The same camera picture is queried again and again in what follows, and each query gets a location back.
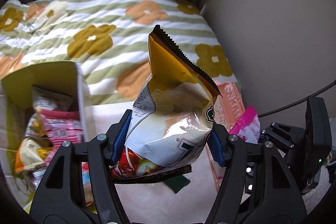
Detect gold white chip bag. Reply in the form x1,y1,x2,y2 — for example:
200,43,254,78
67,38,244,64
111,26,220,182

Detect dark green snack packet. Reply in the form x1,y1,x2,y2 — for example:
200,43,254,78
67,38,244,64
163,175,190,194

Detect green cardboard box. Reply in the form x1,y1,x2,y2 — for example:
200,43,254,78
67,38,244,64
1,61,96,208

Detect pink snack bag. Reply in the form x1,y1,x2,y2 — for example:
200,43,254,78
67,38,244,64
229,106,261,144

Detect pink floral towel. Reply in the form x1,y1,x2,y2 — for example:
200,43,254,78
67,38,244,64
23,80,246,224

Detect floral striped bed quilt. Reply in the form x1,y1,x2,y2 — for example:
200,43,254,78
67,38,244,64
1,0,236,105

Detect black cable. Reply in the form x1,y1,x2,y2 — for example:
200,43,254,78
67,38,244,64
258,79,336,118

